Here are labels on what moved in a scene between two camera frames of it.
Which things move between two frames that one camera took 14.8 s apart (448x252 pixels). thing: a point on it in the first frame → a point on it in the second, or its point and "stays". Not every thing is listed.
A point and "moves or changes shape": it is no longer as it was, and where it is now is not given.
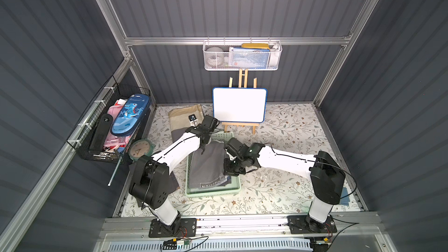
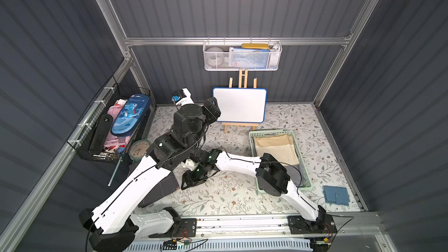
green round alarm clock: [139, 147] stays
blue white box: [248, 58] stays
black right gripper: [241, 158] → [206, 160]
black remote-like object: [101, 133] stays
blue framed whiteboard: [244, 105] stays
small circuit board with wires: [171, 244] stays
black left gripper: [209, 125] → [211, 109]
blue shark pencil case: [131, 116] stays
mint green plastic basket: [234, 188] → [305, 181]
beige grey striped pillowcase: [179, 119] moves or changes shape
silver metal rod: [115, 171] stays
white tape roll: [215, 56] stays
